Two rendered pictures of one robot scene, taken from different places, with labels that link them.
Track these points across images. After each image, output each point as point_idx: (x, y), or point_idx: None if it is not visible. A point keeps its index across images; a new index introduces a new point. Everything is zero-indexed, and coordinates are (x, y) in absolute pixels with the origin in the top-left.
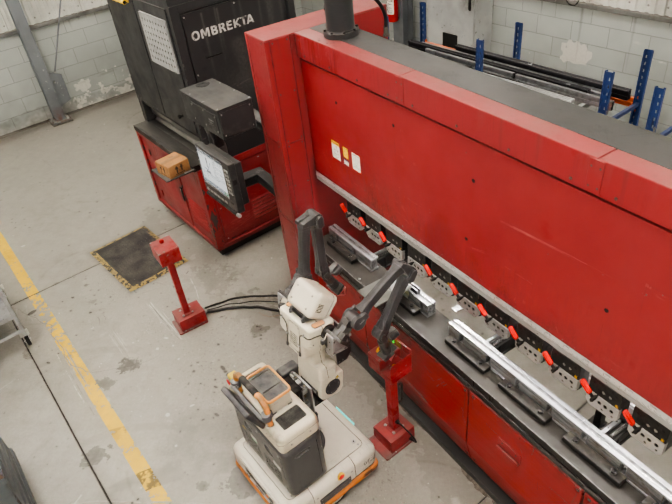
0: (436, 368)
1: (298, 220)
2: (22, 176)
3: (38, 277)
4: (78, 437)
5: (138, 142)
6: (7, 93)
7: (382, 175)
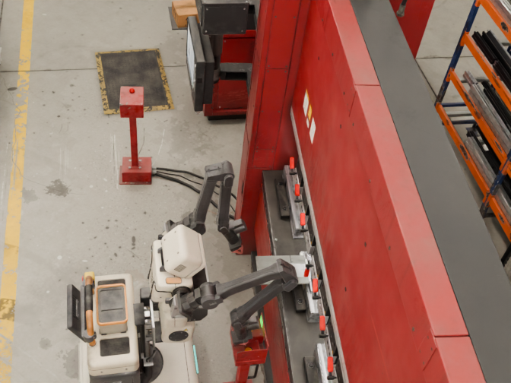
0: (286, 377)
1: (207, 168)
2: None
3: (38, 55)
4: None
5: None
6: None
7: (322, 163)
